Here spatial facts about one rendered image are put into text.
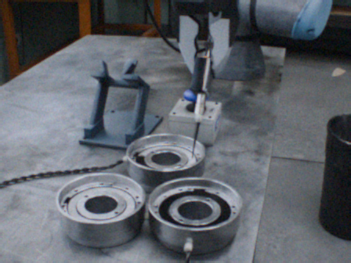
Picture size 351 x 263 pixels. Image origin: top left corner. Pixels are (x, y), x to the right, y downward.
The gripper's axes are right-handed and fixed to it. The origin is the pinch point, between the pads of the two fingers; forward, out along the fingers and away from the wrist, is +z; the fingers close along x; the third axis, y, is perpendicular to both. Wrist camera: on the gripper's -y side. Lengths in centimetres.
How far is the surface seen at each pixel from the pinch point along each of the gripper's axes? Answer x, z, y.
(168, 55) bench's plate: 21, 13, 48
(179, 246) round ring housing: -3.6, 11.4, -23.9
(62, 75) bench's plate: 39.8, 13.1, 26.9
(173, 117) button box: 5.2, 9.0, 2.3
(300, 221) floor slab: -20, 93, 98
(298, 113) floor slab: -11, 94, 213
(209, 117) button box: -0.2, 8.6, 3.0
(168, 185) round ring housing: 0.2, 9.4, -15.8
